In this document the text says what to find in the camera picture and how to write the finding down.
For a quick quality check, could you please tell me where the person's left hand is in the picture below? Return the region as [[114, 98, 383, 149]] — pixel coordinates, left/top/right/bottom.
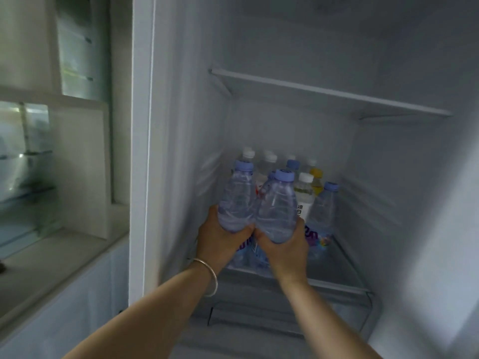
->
[[196, 205, 257, 273]]

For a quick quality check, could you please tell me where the person's right hand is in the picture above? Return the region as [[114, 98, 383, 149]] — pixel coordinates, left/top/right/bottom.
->
[[254, 217, 310, 284]]

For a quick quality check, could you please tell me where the person's left forearm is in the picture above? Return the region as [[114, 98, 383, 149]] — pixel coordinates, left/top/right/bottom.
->
[[63, 259, 225, 359]]

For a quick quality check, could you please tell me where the person's right forearm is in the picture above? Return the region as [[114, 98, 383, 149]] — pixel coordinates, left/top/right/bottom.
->
[[275, 276, 383, 359]]

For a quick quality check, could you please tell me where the blue-label clear water bottle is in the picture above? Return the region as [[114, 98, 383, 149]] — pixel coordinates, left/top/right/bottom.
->
[[229, 237, 272, 278]]

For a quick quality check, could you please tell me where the white-label white-cap drink bottle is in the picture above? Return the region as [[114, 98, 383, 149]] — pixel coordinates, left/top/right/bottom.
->
[[294, 173, 316, 223]]

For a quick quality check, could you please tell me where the purple-label blue-cap water bottle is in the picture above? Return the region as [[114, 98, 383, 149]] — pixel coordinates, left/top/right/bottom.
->
[[305, 181, 340, 260]]

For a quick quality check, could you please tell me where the clear refrigerator drawer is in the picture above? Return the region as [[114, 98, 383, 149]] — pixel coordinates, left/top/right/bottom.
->
[[180, 284, 382, 346]]

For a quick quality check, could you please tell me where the yellow drink bottle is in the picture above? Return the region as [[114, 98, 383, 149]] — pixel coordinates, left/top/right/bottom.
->
[[309, 167, 324, 196]]

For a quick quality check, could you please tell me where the glass refrigerator shelf with bottles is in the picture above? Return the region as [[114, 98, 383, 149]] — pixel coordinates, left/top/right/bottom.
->
[[221, 235, 375, 296]]

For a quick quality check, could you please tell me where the white refrigerator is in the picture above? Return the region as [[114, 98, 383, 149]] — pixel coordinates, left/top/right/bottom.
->
[[129, 0, 479, 359]]

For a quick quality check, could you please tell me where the empty glass refrigerator shelf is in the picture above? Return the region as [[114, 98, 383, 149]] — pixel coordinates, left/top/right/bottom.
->
[[208, 67, 454, 122]]

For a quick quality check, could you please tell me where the white display cabinet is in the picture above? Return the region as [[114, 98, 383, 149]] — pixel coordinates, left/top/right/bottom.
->
[[0, 0, 131, 359]]

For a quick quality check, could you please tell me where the glass cabinet shelf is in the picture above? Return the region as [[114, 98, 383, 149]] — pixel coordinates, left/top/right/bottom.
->
[[0, 186, 57, 204], [0, 150, 54, 160], [60, 68, 94, 82]]

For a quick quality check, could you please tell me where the silver bangle bracelet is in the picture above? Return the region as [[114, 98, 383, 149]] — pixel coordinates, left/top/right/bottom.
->
[[192, 259, 219, 298]]

